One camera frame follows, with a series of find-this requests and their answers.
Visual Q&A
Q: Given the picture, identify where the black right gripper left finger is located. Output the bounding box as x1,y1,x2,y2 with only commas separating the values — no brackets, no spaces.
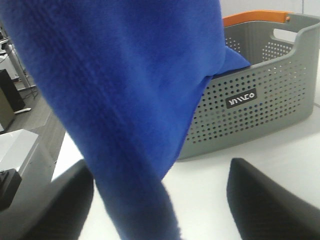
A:
0,160,94,240

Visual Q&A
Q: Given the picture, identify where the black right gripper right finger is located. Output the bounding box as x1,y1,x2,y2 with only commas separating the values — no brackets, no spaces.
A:
226,158,320,240

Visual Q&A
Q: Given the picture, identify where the blue microfibre towel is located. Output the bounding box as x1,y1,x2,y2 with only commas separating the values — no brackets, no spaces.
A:
0,0,250,240

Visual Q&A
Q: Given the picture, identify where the grey perforated plastic basket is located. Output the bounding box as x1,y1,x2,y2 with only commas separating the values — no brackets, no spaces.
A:
179,12,320,161

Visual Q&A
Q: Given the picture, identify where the black speaker box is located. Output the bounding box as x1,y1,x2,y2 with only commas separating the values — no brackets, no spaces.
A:
0,69,26,112

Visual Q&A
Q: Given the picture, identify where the orange basket handle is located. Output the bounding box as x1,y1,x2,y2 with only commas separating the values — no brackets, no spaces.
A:
223,10,291,27

